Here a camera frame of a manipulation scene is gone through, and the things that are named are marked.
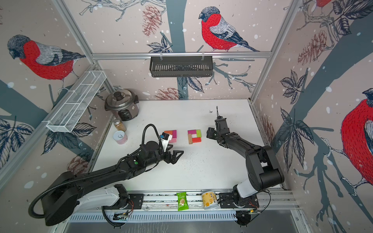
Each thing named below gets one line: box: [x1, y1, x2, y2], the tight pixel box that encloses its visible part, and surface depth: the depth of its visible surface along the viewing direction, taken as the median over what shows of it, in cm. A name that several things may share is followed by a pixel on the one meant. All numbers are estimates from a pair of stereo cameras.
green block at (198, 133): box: [196, 129, 202, 138], surface depth 102 cm
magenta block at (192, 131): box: [187, 129, 197, 135], surface depth 103 cm
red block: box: [191, 137, 202, 143], surface depth 99 cm
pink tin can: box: [112, 130, 128, 145], surface depth 96 cm
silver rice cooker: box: [104, 88, 140, 122], surface depth 100 cm
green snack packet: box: [176, 191, 189, 212], surface depth 74 cm
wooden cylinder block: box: [187, 133, 193, 145], surface depth 100 cm
